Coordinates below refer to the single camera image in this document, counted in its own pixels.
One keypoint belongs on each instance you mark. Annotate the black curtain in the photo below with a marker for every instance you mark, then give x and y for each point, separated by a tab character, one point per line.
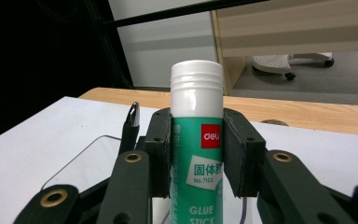
43	62

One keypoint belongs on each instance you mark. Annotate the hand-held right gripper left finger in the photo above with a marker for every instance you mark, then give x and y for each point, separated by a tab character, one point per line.
158	155

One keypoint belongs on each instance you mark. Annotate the clear plastic organizer box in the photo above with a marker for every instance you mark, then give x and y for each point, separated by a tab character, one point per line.
99	168

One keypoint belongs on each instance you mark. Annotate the wooden table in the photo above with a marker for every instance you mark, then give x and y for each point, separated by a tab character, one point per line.
307	116

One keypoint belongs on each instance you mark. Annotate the white chair base with casters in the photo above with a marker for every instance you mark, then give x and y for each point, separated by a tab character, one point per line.
272	63

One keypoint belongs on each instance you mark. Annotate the white cabinet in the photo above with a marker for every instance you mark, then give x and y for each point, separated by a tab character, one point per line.
167	49

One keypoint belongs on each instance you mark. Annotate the white table mat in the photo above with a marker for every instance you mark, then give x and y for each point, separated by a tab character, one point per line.
43	146

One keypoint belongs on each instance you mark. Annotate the black metal frame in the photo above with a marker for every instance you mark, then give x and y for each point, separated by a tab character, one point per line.
180	11

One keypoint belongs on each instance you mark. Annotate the black pen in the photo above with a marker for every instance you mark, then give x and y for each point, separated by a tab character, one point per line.
130	133

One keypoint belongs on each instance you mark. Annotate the light wooden desk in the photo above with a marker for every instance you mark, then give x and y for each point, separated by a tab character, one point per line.
292	28

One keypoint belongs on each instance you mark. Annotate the green glue stick white cap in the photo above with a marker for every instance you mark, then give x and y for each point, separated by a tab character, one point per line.
197	174

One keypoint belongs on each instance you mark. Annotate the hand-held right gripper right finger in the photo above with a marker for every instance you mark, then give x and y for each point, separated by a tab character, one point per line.
245	155

